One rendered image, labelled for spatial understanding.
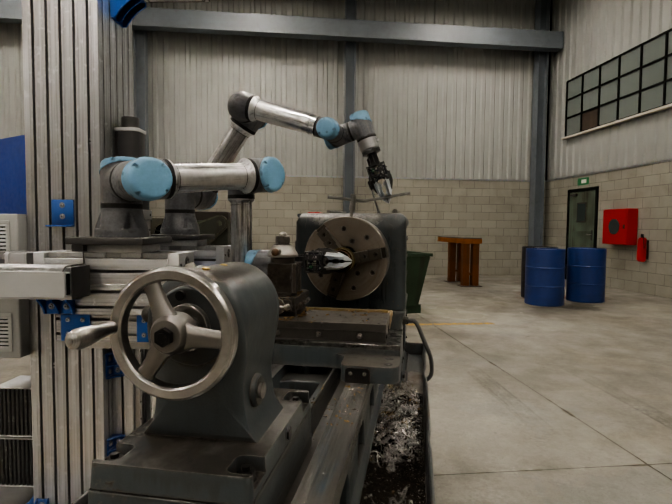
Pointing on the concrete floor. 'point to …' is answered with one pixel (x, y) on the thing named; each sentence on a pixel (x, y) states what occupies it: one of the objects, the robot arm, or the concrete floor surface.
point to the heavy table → (467, 258)
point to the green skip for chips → (416, 268)
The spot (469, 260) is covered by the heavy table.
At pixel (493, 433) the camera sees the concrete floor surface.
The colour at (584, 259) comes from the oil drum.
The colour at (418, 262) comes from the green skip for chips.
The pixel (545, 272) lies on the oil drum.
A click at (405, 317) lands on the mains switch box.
